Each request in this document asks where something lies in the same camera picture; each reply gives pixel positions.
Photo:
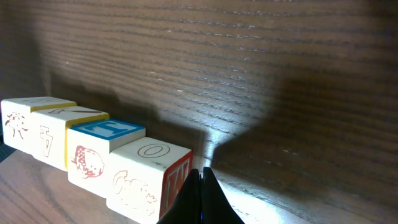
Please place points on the green edged white block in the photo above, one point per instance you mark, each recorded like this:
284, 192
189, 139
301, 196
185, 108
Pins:
15, 114

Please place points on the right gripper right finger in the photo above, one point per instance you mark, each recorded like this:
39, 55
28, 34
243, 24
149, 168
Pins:
214, 204

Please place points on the teal edged white block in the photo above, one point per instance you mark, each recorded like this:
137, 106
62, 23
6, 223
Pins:
145, 177

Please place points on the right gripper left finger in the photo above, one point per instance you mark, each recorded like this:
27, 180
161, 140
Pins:
186, 208

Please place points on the white block brown picture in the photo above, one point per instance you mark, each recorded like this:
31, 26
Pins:
88, 149

